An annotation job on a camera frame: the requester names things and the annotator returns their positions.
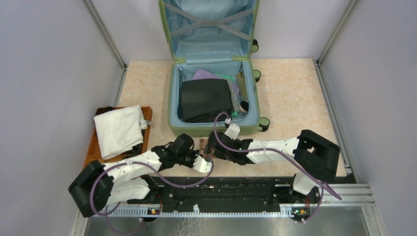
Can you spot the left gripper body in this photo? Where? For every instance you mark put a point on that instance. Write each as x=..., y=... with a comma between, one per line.
x=188, y=158

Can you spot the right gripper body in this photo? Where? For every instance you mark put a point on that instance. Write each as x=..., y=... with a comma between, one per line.
x=230, y=157

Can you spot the eyeshadow palette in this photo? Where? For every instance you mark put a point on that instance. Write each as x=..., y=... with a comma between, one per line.
x=206, y=148

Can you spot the black garment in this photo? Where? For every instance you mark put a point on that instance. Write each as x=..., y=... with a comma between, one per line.
x=200, y=101

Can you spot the gold cap bottle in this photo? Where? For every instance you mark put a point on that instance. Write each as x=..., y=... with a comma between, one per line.
x=244, y=105

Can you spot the green white tie-dye garment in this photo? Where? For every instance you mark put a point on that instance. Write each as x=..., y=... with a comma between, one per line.
x=234, y=93

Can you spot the purple t-shirt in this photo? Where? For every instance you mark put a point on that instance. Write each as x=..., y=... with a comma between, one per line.
x=203, y=74

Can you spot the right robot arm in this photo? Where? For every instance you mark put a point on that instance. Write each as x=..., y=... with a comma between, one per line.
x=314, y=156

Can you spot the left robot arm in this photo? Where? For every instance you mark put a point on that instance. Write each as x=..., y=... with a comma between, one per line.
x=123, y=176

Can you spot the white fluffy towel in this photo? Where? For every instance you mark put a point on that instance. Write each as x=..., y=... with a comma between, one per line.
x=119, y=130

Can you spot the orange wooden tray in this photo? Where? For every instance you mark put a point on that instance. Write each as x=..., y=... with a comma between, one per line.
x=94, y=153

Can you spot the green suitcase blue lining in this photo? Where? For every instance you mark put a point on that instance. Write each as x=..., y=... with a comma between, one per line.
x=217, y=36

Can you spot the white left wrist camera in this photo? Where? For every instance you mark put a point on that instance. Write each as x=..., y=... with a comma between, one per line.
x=201, y=165

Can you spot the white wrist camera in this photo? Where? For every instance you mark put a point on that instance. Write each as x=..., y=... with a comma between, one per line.
x=232, y=131
x=201, y=165

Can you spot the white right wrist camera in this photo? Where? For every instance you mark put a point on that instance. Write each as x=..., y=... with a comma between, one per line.
x=232, y=131

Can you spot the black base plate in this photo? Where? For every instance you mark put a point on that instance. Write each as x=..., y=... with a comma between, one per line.
x=227, y=195

